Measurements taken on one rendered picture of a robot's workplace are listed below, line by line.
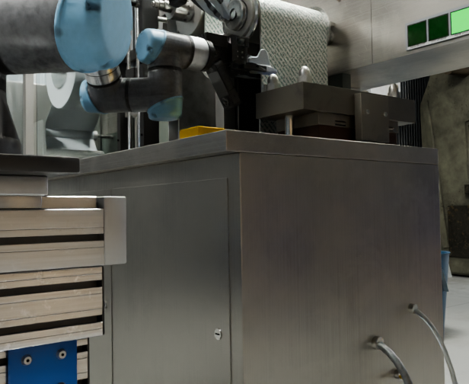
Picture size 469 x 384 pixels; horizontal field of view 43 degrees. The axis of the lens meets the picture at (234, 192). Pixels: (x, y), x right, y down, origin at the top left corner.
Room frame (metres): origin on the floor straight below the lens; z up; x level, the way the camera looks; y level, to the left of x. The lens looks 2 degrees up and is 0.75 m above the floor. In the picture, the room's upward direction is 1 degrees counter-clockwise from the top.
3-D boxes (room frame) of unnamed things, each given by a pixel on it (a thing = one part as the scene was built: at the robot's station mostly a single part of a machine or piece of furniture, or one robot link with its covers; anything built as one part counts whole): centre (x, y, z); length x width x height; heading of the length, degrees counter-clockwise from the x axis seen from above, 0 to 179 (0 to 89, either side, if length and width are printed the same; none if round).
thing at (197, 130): (1.22, 0.06, 0.91); 0.07 x 0.07 x 0.02; 38
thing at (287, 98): (1.45, -0.26, 1.00); 0.40 x 0.16 x 0.06; 128
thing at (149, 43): (1.28, 0.15, 1.11); 0.11 x 0.08 x 0.09; 128
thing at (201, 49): (1.33, 0.09, 1.11); 0.08 x 0.05 x 0.08; 38
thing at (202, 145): (2.26, 0.52, 0.88); 2.52 x 0.66 x 0.04; 38
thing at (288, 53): (1.52, -0.16, 1.12); 0.23 x 0.01 x 0.18; 128
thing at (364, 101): (1.38, -0.33, 0.96); 0.10 x 0.03 x 0.11; 128
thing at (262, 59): (1.42, -0.08, 1.12); 0.09 x 0.03 x 0.06; 119
